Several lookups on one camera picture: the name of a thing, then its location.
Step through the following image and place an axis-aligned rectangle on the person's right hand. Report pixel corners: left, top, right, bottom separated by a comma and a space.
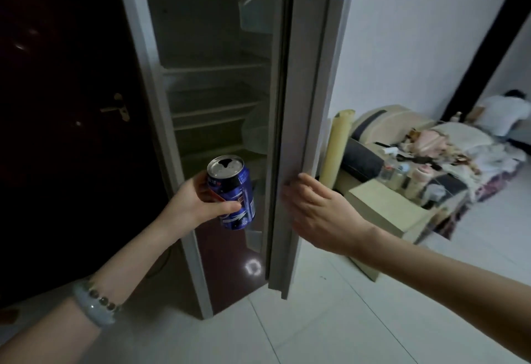
282, 173, 376, 257

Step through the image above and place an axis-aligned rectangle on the person's left hand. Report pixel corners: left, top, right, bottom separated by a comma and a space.
159, 168, 243, 244

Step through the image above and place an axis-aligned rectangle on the blue Pepsi can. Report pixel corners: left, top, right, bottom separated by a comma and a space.
206, 154, 256, 231

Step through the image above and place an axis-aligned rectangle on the dark red refrigerator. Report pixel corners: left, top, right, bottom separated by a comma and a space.
112, 0, 361, 320

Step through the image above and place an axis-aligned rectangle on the person's right forearm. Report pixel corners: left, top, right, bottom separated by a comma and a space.
352, 226, 531, 364

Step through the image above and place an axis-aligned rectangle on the person's left forearm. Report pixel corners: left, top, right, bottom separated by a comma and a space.
0, 220, 188, 364

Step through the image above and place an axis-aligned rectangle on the beige cube cabinet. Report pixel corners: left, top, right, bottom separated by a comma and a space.
344, 178, 447, 283

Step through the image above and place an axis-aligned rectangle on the cream tower fan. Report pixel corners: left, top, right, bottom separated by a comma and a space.
319, 109, 357, 191

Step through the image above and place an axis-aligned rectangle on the water bottle orange label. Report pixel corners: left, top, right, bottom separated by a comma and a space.
378, 159, 398, 185

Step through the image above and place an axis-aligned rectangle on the blue lid bottle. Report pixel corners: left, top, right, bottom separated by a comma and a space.
392, 163, 412, 191

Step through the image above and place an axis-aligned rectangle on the pink lid bottle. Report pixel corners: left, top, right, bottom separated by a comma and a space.
408, 164, 433, 201

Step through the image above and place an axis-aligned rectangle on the cream sofa dark armrest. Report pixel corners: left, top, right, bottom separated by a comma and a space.
334, 104, 528, 245

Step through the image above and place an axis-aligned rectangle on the pale jade bangle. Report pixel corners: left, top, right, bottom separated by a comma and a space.
71, 281, 119, 329

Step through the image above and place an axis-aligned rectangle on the long clear door shelf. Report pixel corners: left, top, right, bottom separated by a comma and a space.
238, 0, 276, 34

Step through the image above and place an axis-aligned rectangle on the brass door handle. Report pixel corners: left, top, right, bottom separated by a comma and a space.
99, 93, 131, 122

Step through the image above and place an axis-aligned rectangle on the brown beaded bracelet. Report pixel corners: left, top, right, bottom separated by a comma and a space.
85, 276, 124, 314

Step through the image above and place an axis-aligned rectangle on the dark door frame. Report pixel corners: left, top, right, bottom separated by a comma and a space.
440, 0, 531, 123

